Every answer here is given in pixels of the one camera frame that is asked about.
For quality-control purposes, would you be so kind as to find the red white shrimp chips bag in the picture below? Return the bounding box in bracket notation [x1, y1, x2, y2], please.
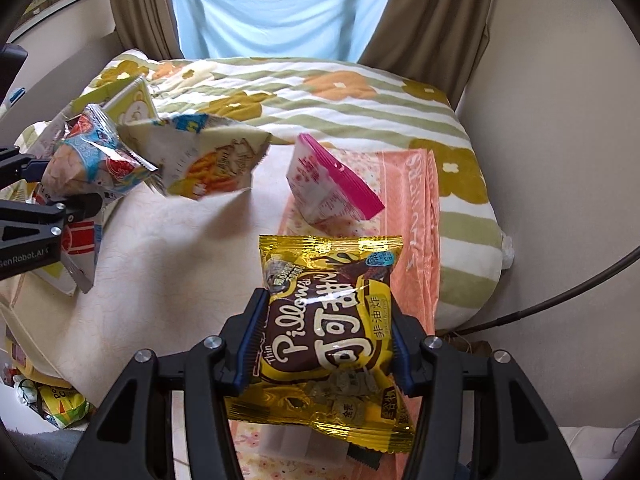
[35, 104, 156, 292]

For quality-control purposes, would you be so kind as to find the yellow green cardboard box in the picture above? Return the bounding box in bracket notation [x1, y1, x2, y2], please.
[14, 75, 162, 162]

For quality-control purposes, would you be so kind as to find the yellow blue sticks snack bag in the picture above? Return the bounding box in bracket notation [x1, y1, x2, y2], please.
[118, 113, 271, 200]

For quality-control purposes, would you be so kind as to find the gold Pillows snack bag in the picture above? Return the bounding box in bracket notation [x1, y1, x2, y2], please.
[227, 235, 414, 454]

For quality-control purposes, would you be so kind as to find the pink white snack bag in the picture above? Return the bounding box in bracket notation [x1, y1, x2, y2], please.
[286, 133, 385, 224]

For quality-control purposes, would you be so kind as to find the small dark green packet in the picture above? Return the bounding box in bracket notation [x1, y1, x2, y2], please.
[347, 443, 383, 471]

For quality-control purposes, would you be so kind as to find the white blue bottle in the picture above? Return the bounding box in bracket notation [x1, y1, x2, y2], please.
[0, 87, 26, 117]

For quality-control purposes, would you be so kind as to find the orange floral bed sheet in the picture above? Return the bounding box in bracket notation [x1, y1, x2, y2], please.
[0, 146, 444, 480]

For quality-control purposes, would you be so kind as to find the grey headboard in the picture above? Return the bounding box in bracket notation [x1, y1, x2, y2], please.
[1, 32, 124, 146]

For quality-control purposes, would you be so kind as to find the brown left curtain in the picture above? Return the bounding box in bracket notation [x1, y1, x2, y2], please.
[110, 0, 183, 60]

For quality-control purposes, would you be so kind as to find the brown curtain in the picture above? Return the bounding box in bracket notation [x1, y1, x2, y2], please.
[359, 0, 492, 106]
[110, 0, 183, 60]

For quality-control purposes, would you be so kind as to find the floral striped quilt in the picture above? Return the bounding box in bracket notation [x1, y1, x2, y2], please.
[86, 49, 502, 330]

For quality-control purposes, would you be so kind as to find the light blue window cloth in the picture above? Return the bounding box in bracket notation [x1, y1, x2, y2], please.
[172, 0, 388, 62]

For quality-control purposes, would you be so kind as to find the brown right curtain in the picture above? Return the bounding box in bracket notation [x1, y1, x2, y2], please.
[359, 0, 492, 106]

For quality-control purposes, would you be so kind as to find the black cable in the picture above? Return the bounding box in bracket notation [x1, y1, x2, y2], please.
[439, 245, 640, 337]

